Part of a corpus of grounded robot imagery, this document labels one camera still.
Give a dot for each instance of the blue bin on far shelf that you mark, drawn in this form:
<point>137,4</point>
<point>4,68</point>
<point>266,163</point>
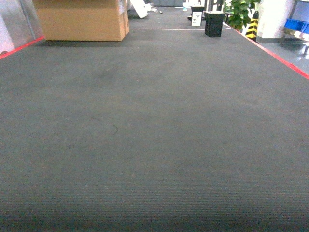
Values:
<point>302,26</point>

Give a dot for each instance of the white sign board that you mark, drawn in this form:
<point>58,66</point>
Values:
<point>196,19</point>

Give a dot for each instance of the black crate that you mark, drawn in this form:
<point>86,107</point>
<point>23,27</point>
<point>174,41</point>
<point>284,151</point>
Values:
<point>214,23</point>

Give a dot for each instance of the yellow black striped bollard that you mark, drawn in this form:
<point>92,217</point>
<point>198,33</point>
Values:
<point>253,26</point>

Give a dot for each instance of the large cardboard box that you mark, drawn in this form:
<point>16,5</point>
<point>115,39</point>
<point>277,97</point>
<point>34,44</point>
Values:
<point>83,20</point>

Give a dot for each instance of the green potted plant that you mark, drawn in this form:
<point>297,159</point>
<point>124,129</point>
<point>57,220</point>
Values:
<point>238,12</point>

